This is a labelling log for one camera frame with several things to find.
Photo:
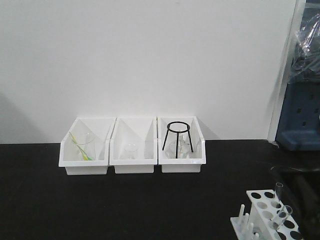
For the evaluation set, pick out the left white plastic bin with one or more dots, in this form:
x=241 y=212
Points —
x=69 y=156

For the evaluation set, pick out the white test tube rack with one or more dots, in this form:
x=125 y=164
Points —
x=257 y=225

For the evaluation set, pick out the small glass beaker middle bin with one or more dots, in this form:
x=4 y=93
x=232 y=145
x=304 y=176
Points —
x=130 y=151

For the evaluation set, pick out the right white plastic bin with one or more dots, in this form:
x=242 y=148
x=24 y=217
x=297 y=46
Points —
x=195 y=159

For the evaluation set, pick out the plastic bag of black pegs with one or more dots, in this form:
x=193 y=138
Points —
x=305 y=65

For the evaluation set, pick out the middle white plastic bin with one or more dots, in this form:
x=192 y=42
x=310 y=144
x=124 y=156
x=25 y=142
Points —
x=141 y=131

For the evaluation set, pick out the black wire tripod stand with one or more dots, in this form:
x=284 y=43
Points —
x=178 y=133

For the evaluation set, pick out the blue-grey pegboard drying rack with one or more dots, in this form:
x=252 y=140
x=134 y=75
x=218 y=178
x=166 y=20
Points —
x=299 y=122

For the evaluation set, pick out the glass beaker in left bin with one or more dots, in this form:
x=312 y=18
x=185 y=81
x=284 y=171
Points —
x=87 y=143

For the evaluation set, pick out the glass flask under tripod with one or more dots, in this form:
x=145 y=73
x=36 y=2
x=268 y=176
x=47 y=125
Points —
x=178 y=150

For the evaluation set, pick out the white plastic bin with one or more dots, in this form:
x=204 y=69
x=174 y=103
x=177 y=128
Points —
x=141 y=131
x=195 y=159
x=69 y=156

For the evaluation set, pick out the black sink basin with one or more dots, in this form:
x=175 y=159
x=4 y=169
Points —
x=299 y=182

